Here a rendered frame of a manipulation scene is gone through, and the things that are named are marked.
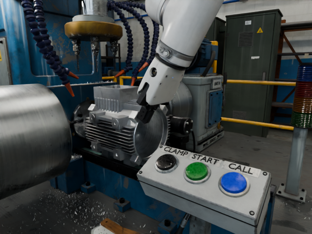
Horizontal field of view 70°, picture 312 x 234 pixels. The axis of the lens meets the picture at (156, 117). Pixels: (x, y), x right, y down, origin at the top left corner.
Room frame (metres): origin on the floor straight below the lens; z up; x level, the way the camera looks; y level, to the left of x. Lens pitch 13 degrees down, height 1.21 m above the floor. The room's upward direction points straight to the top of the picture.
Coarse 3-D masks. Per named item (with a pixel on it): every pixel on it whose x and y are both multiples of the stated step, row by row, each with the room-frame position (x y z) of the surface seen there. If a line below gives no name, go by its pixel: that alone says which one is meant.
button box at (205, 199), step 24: (144, 168) 0.31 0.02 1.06; (216, 168) 0.28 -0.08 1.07; (240, 168) 0.27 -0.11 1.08; (144, 192) 0.32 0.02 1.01; (168, 192) 0.28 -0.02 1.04; (192, 192) 0.25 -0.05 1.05; (216, 192) 0.24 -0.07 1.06; (240, 192) 0.23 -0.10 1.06; (264, 192) 0.23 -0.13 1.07; (216, 216) 0.24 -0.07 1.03; (240, 216) 0.21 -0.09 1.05; (264, 216) 0.24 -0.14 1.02
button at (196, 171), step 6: (198, 162) 0.29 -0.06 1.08; (186, 168) 0.28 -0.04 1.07; (192, 168) 0.28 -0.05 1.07; (198, 168) 0.28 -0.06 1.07; (204, 168) 0.28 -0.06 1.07; (186, 174) 0.28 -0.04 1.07; (192, 174) 0.27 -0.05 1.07; (198, 174) 0.27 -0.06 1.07; (204, 174) 0.27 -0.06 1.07; (198, 180) 0.26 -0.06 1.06
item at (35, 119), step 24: (0, 96) 0.45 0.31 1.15; (24, 96) 0.48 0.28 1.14; (48, 96) 0.51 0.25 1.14; (0, 120) 0.40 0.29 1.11; (24, 120) 0.43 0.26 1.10; (48, 120) 0.47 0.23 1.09; (0, 144) 0.38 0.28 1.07; (24, 144) 0.41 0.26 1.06; (48, 144) 0.45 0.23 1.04; (0, 168) 0.38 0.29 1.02; (24, 168) 0.41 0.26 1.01; (48, 168) 0.46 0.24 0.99; (0, 192) 0.39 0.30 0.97
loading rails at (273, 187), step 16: (96, 160) 0.67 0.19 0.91; (112, 160) 0.63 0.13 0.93; (96, 176) 0.68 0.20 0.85; (112, 176) 0.63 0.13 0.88; (128, 176) 0.59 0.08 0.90; (112, 192) 0.63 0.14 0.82; (128, 192) 0.59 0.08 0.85; (272, 192) 0.46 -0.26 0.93; (128, 208) 0.57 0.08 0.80; (144, 208) 0.55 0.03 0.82; (160, 208) 0.52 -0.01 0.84; (176, 208) 0.49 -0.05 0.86; (272, 208) 0.46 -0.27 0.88; (160, 224) 0.49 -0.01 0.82; (176, 224) 0.49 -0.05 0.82
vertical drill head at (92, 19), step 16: (80, 0) 0.73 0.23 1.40; (96, 0) 0.73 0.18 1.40; (80, 16) 0.70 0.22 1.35; (96, 16) 0.71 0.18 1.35; (80, 32) 0.68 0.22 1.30; (96, 32) 0.68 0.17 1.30; (112, 32) 0.71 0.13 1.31; (80, 48) 0.77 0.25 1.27; (96, 48) 0.70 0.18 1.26; (112, 48) 0.76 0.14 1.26; (96, 64) 0.70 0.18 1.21
